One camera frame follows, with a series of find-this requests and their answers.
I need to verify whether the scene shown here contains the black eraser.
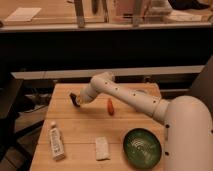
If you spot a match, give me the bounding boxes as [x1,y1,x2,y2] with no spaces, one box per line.
[70,93,80,107]

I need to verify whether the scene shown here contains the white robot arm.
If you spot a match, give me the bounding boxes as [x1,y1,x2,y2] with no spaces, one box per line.
[77,72,213,171]

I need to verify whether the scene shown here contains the orange carrot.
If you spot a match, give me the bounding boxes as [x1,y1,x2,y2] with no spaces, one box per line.
[107,98,114,116]

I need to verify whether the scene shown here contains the white tube with label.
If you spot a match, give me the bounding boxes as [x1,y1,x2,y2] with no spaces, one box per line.
[49,122,65,161]

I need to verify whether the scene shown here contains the white paper cup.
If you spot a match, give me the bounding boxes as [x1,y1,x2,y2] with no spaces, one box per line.
[137,89,148,94]

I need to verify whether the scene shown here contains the green glass bowl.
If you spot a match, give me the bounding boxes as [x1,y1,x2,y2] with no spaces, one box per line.
[123,128,162,169]

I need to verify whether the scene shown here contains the white paper sheet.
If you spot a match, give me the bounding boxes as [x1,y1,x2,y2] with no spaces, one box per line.
[5,7,41,22]

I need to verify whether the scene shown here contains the wooden post left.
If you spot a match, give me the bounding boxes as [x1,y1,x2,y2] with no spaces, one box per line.
[74,0,85,28]

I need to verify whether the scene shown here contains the wooden post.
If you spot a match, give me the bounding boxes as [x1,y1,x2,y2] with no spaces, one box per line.
[132,0,142,27]
[74,0,85,28]

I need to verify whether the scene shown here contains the wooden post right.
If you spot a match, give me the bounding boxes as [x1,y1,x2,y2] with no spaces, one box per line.
[132,0,142,27]

